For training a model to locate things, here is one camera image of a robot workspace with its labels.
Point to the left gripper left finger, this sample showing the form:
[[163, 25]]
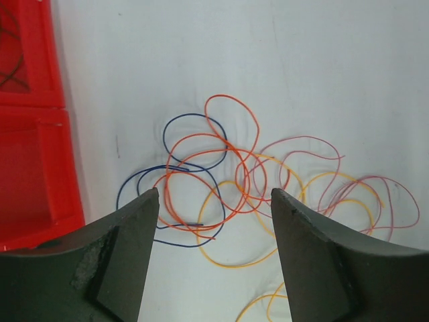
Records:
[[96, 273]]

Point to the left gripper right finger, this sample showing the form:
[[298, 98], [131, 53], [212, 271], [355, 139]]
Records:
[[334, 273]]

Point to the red plastic bin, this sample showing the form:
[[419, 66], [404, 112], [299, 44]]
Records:
[[40, 198]]

